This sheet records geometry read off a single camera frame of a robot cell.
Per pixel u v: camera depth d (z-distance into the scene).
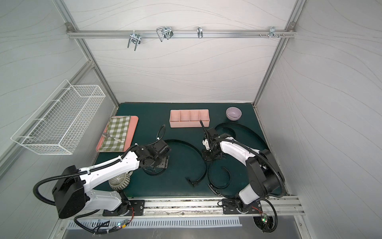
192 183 0.78
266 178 0.44
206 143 0.84
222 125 1.05
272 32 0.77
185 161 0.91
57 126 0.68
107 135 0.99
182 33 0.78
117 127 1.05
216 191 0.75
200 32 0.78
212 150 0.70
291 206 0.75
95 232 0.67
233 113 1.11
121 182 0.75
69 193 0.40
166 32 0.77
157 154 0.63
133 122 1.08
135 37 0.78
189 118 1.14
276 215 0.70
